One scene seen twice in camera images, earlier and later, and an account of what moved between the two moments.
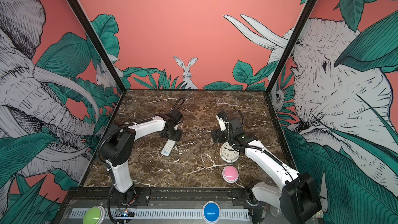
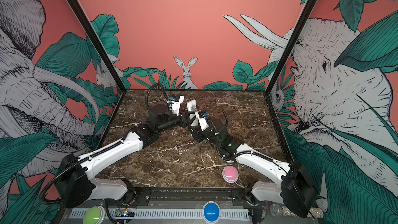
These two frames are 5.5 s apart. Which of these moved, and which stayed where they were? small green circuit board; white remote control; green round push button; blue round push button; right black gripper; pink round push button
Moved: right black gripper; white remote control
Stayed: pink round push button; blue round push button; green round push button; small green circuit board
